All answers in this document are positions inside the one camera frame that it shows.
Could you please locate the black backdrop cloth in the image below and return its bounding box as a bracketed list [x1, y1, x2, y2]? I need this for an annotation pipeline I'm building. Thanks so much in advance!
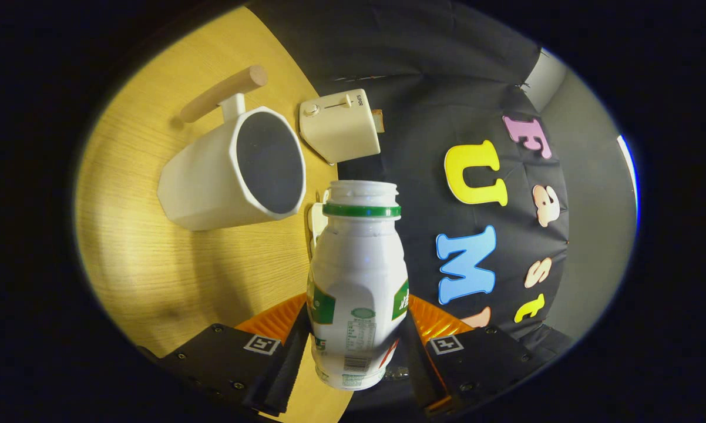
[244, 0, 574, 423]

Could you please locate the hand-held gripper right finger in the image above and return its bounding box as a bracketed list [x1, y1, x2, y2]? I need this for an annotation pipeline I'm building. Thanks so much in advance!
[397, 294, 536, 419]

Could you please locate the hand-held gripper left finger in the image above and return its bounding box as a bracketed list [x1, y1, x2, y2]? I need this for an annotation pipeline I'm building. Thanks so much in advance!
[139, 293, 312, 418]

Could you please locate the white divided tray of beans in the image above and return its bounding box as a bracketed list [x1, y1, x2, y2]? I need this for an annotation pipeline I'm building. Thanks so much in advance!
[307, 189, 330, 256]

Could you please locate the white juice bottle green ring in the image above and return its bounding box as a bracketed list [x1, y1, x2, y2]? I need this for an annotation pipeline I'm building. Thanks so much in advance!
[306, 180, 409, 391]

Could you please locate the cream toaster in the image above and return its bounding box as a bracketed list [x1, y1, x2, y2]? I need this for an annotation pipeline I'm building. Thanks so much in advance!
[299, 88, 382, 165]

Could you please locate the white cup with wooden handle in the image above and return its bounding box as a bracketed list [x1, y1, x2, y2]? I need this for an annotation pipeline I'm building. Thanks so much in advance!
[157, 65, 307, 231]

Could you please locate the wooden table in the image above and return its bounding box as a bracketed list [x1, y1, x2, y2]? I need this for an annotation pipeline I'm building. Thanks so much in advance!
[74, 6, 354, 423]

